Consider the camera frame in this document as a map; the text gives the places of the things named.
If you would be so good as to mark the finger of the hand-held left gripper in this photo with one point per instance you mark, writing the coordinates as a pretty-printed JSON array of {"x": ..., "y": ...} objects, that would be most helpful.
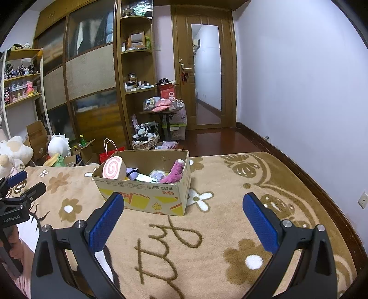
[
  {"x": 34, "y": 191},
  {"x": 17, "y": 176}
]

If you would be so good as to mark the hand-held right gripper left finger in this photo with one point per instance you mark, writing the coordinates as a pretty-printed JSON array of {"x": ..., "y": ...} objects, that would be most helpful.
[{"x": 106, "y": 221}]

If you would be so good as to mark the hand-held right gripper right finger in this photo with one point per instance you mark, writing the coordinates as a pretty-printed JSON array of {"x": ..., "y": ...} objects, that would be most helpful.
[{"x": 260, "y": 221}]

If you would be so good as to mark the printed cardboard box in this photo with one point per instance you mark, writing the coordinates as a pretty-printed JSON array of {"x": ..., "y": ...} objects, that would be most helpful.
[{"x": 149, "y": 201}]

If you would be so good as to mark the white plush toy brown spots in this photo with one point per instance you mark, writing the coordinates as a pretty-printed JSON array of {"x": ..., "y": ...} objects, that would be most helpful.
[{"x": 14, "y": 149}]

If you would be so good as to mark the green frog toy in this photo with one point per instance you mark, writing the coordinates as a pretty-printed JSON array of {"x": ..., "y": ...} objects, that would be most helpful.
[{"x": 59, "y": 160}]

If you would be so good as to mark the plain cardboard box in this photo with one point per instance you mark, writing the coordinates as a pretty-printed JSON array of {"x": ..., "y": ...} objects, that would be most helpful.
[{"x": 36, "y": 138}]

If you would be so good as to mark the brown floral blanket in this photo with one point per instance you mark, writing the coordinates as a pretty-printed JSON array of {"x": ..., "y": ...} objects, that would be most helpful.
[{"x": 215, "y": 230}]

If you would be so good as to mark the white round plush toy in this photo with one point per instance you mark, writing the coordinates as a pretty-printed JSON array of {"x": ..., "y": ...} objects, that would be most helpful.
[{"x": 57, "y": 143}]

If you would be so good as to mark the pink swirl roll plush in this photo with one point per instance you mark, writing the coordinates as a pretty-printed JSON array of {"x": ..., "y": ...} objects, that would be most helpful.
[{"x": 113, "y": 168}]

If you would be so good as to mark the white tissue packet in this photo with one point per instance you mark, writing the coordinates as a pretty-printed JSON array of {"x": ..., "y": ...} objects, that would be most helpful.
[{"x": 146, "y": 178}]

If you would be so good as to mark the open cardboard box with bottles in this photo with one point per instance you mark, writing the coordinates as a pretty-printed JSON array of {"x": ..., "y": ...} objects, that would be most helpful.
[{"x": 86, "y": 153}]

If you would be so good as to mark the red paper bag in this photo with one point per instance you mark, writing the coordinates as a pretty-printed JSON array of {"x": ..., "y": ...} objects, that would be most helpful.
[{"x": 107, "y": 157}]

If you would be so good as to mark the green glass bottle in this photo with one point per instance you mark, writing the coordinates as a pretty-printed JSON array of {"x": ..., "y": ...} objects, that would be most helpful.
[{"x": 82, "y": 141}]

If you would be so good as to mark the light purple plush toy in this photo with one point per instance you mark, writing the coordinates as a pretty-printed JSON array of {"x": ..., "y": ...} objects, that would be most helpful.
[{"x": 158, "y": 174}]

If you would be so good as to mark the pink plush toy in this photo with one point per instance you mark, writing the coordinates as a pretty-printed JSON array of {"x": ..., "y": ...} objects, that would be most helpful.
[{"x": 175, "y": 171}]

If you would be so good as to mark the wicker basket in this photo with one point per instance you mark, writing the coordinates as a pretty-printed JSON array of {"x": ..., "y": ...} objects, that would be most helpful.
[{"x": 145, "y": 143}]

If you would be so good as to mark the striped socks pile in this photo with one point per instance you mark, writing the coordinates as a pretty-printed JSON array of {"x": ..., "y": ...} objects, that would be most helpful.
[{"x": 146, "y": 129}]

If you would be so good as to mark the row of dark figurines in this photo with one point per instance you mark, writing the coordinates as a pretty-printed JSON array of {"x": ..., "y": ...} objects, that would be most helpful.
[{"x": 21, "y": 69}]

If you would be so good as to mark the small side table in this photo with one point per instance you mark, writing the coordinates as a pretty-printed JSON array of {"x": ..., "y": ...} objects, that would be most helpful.
[{"x": 164, "y": 126}]

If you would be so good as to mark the clear plastic storage bin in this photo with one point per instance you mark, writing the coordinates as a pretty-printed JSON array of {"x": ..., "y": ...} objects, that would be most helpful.
[{"x": 178, "y": 126}]

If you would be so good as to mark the wooden wardrobe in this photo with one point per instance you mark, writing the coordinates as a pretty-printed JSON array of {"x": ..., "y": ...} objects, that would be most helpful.
[{"x": 86, "y": 72}]

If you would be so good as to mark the pink cloth pouch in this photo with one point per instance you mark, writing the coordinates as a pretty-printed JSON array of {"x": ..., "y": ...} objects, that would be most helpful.
[{"x": 164, "y": 108}]

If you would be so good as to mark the row of small white boxes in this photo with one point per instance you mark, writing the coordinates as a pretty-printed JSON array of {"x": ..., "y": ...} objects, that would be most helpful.
[{"x": 141, "y": 86}]

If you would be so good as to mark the wooden door with glass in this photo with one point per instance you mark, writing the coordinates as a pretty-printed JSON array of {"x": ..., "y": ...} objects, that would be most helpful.
[{"x": 184, "y": 100}]

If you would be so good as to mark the red box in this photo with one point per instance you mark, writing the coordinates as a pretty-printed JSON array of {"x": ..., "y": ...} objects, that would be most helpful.
[{"x": 167, "y": 91}]

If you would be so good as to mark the red door tassel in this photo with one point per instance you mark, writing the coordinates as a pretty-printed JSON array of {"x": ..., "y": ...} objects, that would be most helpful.
[{"x": 184, "y": 77}]

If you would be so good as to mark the yellow wall shelf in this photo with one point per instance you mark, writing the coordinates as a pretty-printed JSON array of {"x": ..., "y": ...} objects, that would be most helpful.
[{"x": 23, "y": 76}]

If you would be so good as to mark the wall socket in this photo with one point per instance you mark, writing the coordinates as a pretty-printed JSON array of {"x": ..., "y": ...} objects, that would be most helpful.
[{"x": 362, "y": 200}]

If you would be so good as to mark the small wooden frame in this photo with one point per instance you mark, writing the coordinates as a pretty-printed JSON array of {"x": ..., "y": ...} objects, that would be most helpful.
[{"x": 136, "y": 40}]

